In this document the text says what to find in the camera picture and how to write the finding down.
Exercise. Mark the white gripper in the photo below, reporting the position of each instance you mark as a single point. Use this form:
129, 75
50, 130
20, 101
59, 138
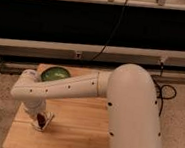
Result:
34, 108

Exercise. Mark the red pepper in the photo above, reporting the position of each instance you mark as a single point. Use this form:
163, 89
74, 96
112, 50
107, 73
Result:
41, 120

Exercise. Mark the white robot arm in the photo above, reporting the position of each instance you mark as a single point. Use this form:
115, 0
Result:
131, 101

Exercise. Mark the green bowl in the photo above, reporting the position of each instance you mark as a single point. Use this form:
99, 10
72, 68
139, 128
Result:
55, 73

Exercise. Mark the wooden cutting board table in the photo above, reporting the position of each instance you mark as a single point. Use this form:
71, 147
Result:
78, 123

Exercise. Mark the white shelf rail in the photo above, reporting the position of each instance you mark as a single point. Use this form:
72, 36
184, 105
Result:
74, 51

